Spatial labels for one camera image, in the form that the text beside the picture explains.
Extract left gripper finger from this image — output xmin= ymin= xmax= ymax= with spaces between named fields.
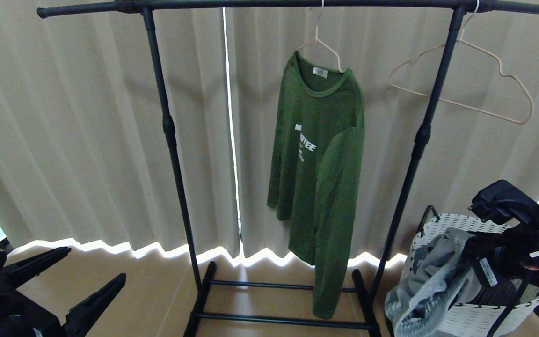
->
xmin=63 ymin=273 xmax=127 ymax=337
xmin=2 ymin=247 xmax=72 ymax=289

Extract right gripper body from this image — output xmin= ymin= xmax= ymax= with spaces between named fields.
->
xmin=466 ymin=232 xmax=539 ymax=298

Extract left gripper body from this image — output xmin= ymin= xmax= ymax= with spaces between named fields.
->
xmin=0 ymin=281 xmax=64 ymax=337

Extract white laundry basket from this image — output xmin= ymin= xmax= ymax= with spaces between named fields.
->
xmin=410 ymin=205 xmax=539 ymax=337

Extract pale grey shorts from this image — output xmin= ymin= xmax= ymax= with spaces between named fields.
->
xmin=385 ymin=227 xmax=481 ymax=337

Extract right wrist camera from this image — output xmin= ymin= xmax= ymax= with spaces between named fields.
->
xmin=468 ymin=180 xmax=539 ymax=244

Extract pink clothes hanger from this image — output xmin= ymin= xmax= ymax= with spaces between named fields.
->
xmin=296 ymin=0 xmax=346 ymax=73
xmin=388 ymin=0 xmax=534 ymax=125

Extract green printed t-shirt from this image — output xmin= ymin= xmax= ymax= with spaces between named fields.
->
xmin=267 ymin=51 xmax=366 ymax=320

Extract black clothes rack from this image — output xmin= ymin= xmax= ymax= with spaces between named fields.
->
xmin=36 ymin=0 xmax=539 ymax=337

